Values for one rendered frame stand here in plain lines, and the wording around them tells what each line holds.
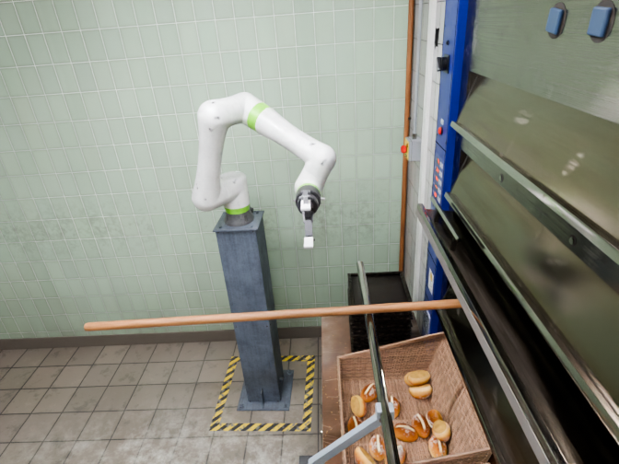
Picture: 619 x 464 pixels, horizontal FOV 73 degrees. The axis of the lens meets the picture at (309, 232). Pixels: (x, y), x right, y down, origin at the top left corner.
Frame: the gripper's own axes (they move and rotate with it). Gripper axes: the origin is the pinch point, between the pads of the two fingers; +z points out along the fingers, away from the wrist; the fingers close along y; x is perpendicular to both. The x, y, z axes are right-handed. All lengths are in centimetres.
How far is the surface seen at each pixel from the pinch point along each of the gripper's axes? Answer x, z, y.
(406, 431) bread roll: -33, 12, 84
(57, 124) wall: 143, -118, -15
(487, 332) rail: -40, 47, 5
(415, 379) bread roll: -41, -10, 80
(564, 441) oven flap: -45, 71, 8
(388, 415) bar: -19, 47, 31
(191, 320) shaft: 41, 8, 29
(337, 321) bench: -10, -62, 91
